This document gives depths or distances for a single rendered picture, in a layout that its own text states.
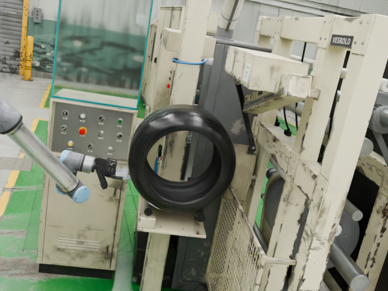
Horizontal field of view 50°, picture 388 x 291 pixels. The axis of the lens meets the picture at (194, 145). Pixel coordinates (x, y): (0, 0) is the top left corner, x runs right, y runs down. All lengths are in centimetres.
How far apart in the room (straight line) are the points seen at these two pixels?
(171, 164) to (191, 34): 75
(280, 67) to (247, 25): 999
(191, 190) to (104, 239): 89
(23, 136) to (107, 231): 133
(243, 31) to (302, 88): 1004
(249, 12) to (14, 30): 590
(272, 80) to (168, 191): 96
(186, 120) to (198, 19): 60
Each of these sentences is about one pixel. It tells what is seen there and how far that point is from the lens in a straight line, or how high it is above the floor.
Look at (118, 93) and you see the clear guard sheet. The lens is 276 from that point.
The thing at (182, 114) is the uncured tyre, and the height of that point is 143.
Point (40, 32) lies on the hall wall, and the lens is 1099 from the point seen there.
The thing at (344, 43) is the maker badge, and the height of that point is 189.
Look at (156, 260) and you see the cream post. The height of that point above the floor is 40.
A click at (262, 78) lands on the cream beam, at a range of 182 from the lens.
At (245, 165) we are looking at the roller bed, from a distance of 250.
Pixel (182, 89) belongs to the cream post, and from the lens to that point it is 240.
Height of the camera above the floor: 185
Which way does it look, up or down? 16 degrees down
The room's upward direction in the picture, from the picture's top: 10 degrees clockwise
